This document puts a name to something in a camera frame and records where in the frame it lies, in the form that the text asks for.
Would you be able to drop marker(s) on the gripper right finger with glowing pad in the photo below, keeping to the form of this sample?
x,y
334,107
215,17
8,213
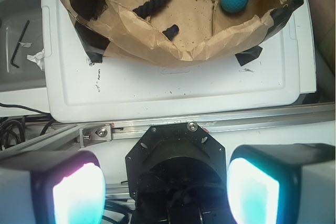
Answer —
x,y
284,183

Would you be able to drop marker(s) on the black hex key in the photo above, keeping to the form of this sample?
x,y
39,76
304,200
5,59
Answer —
x,y
12,62

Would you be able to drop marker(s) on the crumpled brown paper bag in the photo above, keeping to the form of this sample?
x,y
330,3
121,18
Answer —
x,y
173,33

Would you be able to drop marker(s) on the crumpled white paper scrap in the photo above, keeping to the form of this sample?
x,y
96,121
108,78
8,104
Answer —
x,y
38,59

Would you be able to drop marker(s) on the aluminium frame rail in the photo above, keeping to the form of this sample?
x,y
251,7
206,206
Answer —
x,y
307,123

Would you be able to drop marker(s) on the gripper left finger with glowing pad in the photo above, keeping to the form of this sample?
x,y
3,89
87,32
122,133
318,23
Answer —
x,y
51,187

